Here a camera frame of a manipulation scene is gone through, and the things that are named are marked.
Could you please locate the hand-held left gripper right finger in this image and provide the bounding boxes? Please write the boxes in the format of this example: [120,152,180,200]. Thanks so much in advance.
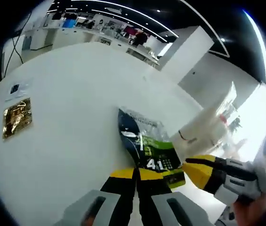
[137,168,216,226]

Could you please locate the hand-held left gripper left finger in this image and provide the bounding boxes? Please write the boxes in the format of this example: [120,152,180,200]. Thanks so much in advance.
[52,167,138,226]

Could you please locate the green dark skincare mask packet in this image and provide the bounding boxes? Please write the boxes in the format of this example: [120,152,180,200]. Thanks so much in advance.
[117,107,187,189]

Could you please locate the gold foil skincare sachet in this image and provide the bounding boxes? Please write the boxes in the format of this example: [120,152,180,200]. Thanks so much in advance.
[2,97,34,141]

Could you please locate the person's right hand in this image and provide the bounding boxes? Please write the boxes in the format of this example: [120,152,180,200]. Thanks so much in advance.
[233,194,266,226]

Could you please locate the white office counter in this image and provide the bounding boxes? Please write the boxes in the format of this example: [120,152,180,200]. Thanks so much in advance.
[22,22,159,69]

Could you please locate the blue bin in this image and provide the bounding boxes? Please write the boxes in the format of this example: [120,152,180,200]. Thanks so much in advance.
[62,18,76,28]

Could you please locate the black floor cables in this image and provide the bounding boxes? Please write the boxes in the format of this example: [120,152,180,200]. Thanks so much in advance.
[4,35,25,78]

